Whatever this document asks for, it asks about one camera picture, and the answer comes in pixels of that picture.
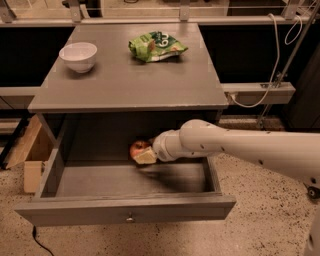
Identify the white ceramic bowl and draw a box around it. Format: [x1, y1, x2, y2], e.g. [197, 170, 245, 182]
[59, 42, 97, 73]

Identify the wooden plank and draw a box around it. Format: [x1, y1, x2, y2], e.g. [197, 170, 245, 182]
[6, 116, 53, 169]

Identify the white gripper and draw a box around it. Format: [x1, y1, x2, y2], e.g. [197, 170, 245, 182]
[133, 130, 183, 165]

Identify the black floor cable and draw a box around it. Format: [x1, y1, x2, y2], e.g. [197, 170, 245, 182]
[31, 225, 55, 256]

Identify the green chip bag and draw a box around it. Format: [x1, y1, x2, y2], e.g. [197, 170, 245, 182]
[128, 31, 188, 63]

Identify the grey cabinet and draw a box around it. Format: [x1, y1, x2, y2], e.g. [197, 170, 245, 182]
[29, 23, 227, 147]

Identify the grey open top drawer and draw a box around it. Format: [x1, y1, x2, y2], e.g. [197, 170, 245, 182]
[14, 113, 237, 228]

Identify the metal drawer knob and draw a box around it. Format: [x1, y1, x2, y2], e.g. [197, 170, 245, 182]
[126, 212, 135, 223]

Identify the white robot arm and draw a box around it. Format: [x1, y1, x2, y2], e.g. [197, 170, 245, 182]
[130, 119, 320, 200]

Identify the black caster wheel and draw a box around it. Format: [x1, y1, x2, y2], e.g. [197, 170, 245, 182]
[305, 184, 320, 199]

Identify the red apple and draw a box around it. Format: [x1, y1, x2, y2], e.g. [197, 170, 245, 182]
[129, 140, 150, 158]

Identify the grey metal rail frame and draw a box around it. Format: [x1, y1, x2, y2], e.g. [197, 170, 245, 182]
[1, 0, 319, 106]

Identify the white cable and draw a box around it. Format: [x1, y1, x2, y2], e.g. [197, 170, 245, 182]
[229, 13, 304, 109]

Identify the wooden block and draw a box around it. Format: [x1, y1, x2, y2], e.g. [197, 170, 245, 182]
[24, 161, 44, 193]

